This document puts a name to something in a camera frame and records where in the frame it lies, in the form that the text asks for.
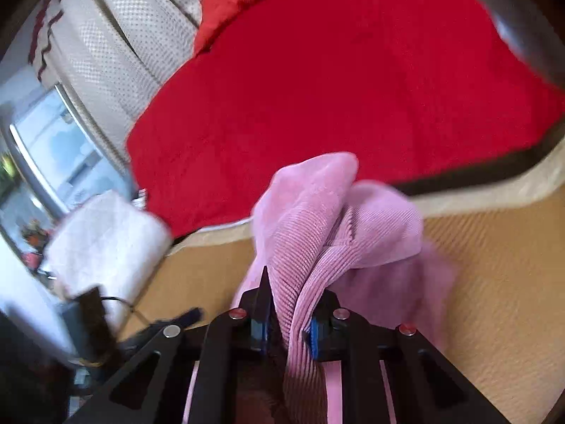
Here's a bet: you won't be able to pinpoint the orange flowers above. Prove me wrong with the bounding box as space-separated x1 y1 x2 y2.
20 223 49 248

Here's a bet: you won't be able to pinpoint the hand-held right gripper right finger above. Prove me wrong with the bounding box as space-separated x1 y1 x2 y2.
304 290 504 424

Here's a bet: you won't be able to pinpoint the red pillow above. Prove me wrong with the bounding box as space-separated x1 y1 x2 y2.
193 0 310 56

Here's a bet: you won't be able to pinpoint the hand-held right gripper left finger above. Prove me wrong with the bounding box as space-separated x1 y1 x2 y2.
66 266 283 424

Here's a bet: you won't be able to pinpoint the white quilted cushion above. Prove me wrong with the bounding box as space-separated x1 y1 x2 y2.
44 192 173 332

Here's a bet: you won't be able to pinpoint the silver flower-print refrigerator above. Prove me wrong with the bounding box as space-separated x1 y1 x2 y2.
0 84 133 222

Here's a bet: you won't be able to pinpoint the red blanket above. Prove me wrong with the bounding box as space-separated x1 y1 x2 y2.
126 0 565 239

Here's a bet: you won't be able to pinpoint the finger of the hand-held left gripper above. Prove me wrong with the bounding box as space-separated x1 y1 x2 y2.
152 307 204 328

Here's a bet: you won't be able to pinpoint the black cable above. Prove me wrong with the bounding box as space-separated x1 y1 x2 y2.
99 296 151 325

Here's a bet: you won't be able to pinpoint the beige dotted curtain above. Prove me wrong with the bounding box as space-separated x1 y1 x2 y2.
29 0 208 164

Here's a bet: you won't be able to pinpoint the pink zip jacket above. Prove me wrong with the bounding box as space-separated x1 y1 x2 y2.
183 152 460 424

